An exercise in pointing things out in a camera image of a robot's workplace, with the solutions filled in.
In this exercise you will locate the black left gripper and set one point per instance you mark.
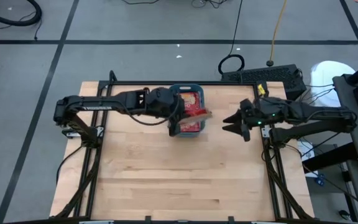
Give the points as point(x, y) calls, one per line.
point(162, 102)

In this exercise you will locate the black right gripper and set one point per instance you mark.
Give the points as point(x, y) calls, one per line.
point(259, 113)

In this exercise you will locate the red microwave popcorn bag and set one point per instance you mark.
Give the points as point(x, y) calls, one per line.
point(197, 117)
point(193, 127)
point(194, 101)

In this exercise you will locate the teal plastic basket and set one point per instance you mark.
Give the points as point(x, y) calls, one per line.
point(202, 132)

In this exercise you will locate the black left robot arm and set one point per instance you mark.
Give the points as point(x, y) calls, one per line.
point(104, 104)

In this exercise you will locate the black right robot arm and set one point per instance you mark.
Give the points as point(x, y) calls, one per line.
point(315, 116)

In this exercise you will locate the black computer case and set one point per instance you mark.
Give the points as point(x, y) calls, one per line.
point(259, 75)

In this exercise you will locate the white paper sheet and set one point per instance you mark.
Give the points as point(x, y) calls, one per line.
point(306, 154)

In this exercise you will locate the white rounded object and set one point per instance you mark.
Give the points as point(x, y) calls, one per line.
point(325, 74)

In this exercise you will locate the black table beam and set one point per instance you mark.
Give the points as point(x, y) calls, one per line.
point(331, 157)

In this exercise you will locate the blue tag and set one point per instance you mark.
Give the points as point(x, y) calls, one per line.
point(320, 180)

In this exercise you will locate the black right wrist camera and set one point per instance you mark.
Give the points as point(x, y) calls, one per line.
point(245, 134)

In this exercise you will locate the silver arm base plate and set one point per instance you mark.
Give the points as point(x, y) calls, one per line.
point(68, 133)
point(266, 132)

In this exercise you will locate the silver aluminium bracket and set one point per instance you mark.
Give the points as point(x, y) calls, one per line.
point(267, 222)
point(96, 222)

